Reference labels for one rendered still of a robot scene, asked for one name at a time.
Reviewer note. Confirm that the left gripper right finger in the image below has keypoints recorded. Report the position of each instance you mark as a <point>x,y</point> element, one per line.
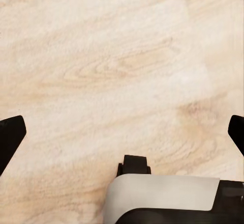
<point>236,131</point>

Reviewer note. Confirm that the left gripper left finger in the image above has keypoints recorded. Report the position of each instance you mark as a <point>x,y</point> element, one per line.
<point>12,132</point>

